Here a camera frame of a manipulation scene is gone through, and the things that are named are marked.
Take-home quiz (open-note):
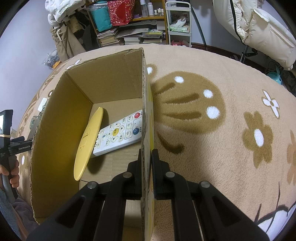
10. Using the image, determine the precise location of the cardboard box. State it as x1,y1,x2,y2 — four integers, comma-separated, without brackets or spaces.
28,47,154,240

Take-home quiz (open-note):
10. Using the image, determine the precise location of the person's left hand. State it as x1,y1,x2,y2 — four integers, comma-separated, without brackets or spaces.
1,159,20,188

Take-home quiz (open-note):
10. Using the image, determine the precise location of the yellow oval plastic object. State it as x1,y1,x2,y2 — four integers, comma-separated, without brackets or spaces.
73,107,103,181

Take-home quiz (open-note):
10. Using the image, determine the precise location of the white remote control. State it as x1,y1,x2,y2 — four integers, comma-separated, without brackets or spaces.
91,110,142,158

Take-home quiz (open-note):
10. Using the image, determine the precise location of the beige patterned rug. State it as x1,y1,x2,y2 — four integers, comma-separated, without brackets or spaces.
18,44,295,240

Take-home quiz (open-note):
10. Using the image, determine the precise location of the bag of snacks on floor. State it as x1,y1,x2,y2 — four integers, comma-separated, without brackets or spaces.
43,50,61,69

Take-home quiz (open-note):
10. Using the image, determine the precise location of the beige hanging coat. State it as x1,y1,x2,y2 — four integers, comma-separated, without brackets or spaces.
50,24,86,62

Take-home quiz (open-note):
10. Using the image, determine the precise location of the white puffer jacket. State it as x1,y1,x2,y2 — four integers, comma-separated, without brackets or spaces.
45,0,85,27

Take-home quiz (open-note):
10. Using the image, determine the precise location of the stack of books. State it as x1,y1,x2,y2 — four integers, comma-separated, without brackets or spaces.
97,28,119,47

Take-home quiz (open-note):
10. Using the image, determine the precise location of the teal fan base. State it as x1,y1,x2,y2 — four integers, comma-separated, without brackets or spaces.
266,66,283,85

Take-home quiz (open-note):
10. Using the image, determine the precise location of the teal storage container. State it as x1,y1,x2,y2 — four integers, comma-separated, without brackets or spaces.
87,1,112,32

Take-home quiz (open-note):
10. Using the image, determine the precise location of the red patterned gift bag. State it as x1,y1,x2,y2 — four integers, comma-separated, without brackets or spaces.
107,0,135,27

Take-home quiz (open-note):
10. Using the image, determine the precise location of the wooden bookshelf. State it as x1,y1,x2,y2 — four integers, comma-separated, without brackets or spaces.
86,1,168,47

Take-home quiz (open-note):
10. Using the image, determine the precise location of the cream padded recliner chair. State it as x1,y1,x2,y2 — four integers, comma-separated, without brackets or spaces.
212,1,295,70

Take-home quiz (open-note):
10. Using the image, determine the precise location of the white rolling cart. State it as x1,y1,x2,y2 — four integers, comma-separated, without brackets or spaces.
165,1,192,47

